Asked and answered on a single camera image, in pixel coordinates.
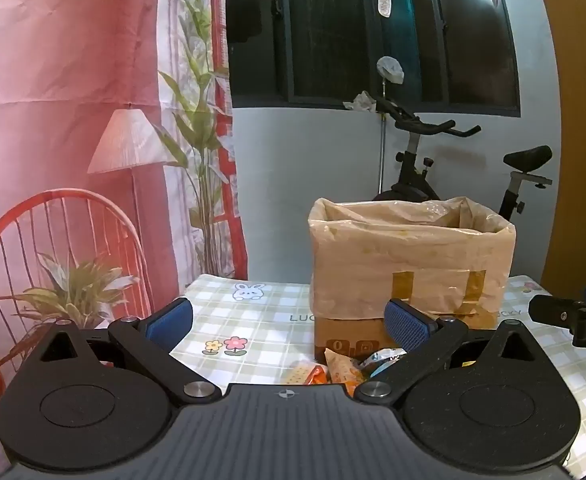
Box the orange white snack packet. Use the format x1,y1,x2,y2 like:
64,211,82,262
324,348,370,397

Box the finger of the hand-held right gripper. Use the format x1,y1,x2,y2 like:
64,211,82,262
529,296,581,333

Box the wooden door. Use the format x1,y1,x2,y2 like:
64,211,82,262
538,0,586,293

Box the black exercise bike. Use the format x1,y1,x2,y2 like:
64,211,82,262
372,95,554,222

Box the thin metal pole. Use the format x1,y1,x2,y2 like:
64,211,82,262
380,77,390,196

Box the white bag on pole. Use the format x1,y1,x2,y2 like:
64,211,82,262
377,56,405,85

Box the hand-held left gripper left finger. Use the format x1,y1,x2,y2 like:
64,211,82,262
38,297,221,403

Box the crumpled clear plastic bag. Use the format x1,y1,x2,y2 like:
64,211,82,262
343,91,377,113

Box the checked cartoon tablecloth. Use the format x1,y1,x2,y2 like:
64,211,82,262
168,272,586,480

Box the silver blue snack packet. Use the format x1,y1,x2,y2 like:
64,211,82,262
362,347,407,377

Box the dark window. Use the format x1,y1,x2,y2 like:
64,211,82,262
225,0,521,118

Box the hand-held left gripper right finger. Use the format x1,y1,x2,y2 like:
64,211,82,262
355,298,539,403

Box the orange cracker packet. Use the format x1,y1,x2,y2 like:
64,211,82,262
292,364,330,387

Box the brown cardboard box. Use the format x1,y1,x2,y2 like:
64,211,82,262
314,311,499,364

